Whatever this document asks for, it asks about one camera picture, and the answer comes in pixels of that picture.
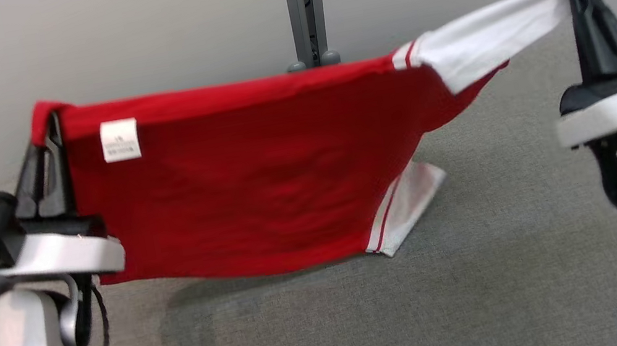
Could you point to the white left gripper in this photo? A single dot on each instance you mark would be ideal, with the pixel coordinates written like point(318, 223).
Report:
point(65, 254)

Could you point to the red and white garment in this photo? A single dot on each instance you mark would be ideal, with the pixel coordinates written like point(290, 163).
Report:
point(252, 176)

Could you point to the grey metal post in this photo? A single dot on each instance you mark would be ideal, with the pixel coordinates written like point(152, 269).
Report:
point(299, 5)

